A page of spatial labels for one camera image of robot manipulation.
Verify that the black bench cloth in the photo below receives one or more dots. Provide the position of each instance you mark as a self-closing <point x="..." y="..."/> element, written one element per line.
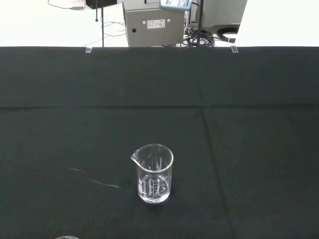
<point x="159" y="149"/>

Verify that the grey metal cabinet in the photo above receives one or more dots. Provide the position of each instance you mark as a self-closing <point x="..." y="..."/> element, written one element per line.
<point x="153" y="23"/>

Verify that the clear cloth clip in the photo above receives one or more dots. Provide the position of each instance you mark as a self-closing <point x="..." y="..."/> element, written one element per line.
<point x="234" y="49"/>
<point x="88" y="49"/>

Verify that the black tripod pole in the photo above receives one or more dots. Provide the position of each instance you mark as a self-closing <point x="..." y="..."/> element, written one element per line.
<point x="200" y="22"/>
<point x="102" y="23"/>

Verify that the blue-framed tablet screen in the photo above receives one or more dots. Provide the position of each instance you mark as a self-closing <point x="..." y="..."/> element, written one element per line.
<point x="176" y="3"/>

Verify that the black box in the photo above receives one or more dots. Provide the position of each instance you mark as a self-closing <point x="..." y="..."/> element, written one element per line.
<point x="99" y="3"/>

